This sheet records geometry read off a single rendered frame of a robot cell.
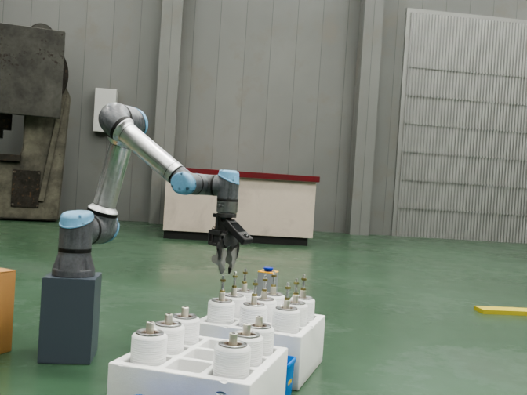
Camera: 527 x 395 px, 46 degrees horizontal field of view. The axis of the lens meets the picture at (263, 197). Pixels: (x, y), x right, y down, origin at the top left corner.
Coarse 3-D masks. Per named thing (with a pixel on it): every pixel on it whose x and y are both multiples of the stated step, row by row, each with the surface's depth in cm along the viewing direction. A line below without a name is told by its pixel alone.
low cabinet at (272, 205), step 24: (168, 192) 696; (240, 192) 706; (264, 192) 710; (288, 192) 713; (312, 192) 717; (168, 216) 697; (192, 216) 701; (240, 216) 707; (264, 216) 711; (288, 216) 714; (312, 216) 717; (264, 240) 714; (288, 240) 718
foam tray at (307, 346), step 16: (320, 320) 231; (208, 336) 212; (224, 336) 210; (288, 336) 204; (304, 336) 207; (320, 336) 233; (288, 352) 204; (304, 352) 208; (320, 352) 235; (304, 368) 210
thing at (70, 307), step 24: (48, 288) 214; (72, 288) 215; (96, 288) 222; (48, 312) 215; (72, 312) 216; (96, 312) 226; (48, 336) 215; (72, 336) 216; (96, 336) 230; (48, 360) 215; (72, 360) 216
